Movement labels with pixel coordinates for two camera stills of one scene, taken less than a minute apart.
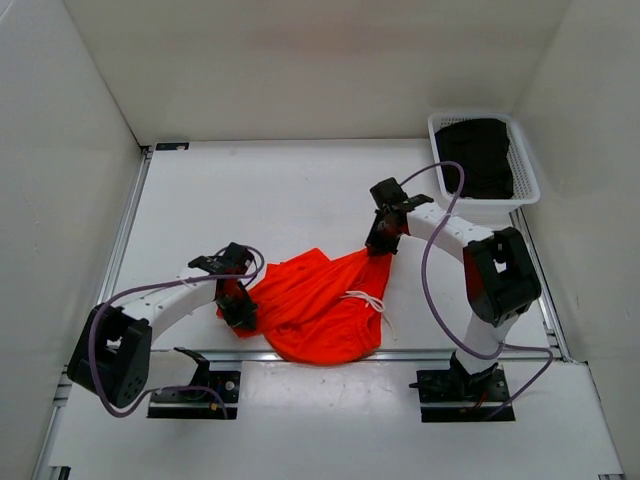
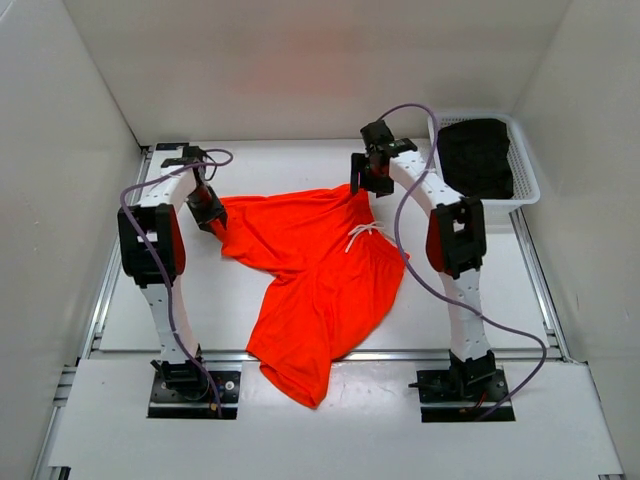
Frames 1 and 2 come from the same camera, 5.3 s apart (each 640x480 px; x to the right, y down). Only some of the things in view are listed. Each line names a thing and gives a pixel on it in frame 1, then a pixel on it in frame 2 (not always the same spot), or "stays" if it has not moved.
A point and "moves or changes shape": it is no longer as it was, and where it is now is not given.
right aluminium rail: (549, 304) stays
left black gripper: (241, 318) → (216, 211)
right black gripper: (375, 245) → (357, 162)
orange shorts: (319, 310) moves or changes shape
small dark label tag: (172, 146) stays
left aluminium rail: (144, 159) stays
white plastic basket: (526, 188) stays
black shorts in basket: (481, 146) stays
